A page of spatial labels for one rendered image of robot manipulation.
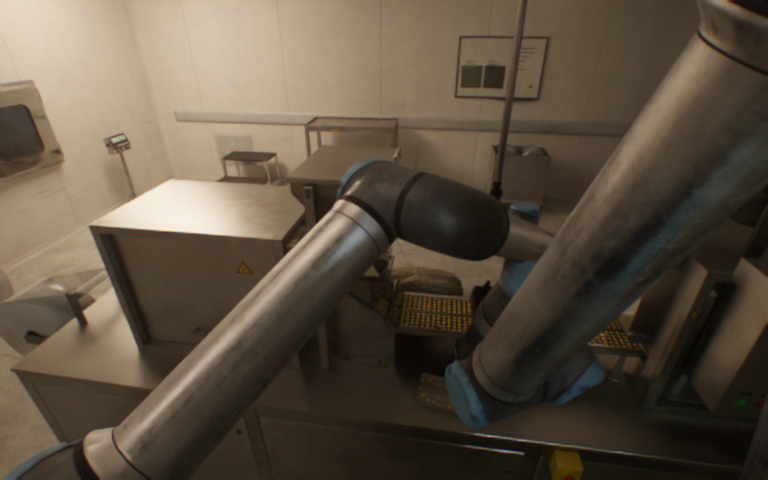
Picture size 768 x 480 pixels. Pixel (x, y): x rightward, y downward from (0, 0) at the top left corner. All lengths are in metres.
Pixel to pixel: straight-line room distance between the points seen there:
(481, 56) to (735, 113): 4.62
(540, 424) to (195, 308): 1.23
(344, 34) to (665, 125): 4.78
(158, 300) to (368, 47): 3.92
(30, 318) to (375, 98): 3.90
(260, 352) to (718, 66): 0.51
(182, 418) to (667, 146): 0.54
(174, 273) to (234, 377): 0.99
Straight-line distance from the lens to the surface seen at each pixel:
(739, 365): 1.33
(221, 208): 1.48
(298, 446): 1.58
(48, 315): 2.25
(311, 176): 1.14
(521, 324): 0.43
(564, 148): 5.21
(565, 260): 0.36
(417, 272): 1.67
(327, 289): 0.57
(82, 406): 1.97
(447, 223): 0.57
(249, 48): 5.41
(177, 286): 1.54
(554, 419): 1.47
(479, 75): 4.88
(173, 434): 0.57
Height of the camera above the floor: 1.89
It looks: 29 degrees down
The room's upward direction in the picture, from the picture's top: straight up
